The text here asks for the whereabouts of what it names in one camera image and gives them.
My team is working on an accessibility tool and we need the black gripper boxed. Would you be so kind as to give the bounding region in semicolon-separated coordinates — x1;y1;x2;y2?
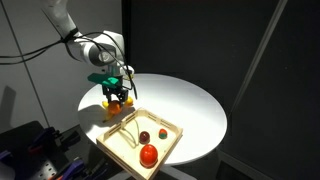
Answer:
101;83;130;107

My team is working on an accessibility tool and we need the wooden crate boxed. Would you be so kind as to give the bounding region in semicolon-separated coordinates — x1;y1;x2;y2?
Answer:
95;106;184;180

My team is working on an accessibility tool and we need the dark purple plum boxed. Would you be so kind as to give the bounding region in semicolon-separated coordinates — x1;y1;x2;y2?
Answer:
138;130;151;145

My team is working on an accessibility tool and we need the red toy strawberry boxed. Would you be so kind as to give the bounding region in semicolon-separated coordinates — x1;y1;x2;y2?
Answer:
158;128;169;140

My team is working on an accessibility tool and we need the red tomato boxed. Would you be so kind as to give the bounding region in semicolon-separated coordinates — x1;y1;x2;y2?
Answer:
139;143;159;169

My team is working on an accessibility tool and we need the purple black clamp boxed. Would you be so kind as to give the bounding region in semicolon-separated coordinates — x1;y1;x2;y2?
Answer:
49;156;87;180
27;126;82;155

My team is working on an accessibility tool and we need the perforated metal board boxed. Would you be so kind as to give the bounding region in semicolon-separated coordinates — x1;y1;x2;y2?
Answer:
32;159;58;180

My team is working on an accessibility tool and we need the grey diagonal pole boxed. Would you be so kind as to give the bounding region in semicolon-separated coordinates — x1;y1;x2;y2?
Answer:
229;0;289;116

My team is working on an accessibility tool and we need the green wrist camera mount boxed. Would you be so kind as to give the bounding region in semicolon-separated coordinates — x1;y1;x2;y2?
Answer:
87;72;121;89

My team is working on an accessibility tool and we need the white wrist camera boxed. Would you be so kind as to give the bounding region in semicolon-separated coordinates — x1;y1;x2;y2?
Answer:
121;64;136;80

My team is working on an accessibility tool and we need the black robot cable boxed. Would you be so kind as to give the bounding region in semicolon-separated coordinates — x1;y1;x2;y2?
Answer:
0;30;139;101

